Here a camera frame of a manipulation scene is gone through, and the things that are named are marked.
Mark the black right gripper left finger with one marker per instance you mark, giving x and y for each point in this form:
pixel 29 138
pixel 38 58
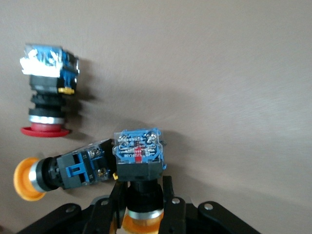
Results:
pixel 102 214

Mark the brown table cover mat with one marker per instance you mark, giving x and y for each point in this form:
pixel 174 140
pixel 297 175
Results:
pixel 219 73

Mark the yellow mushroom push button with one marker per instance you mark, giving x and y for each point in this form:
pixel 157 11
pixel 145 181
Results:
pixel 139 156
pixel 73 168

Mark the red mushroom push button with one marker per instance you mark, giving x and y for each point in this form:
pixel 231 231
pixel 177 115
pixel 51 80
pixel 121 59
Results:
pixel 46 83

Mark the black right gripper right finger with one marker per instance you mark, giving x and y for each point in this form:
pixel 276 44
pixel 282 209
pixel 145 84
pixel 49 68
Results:
pixel 173 214

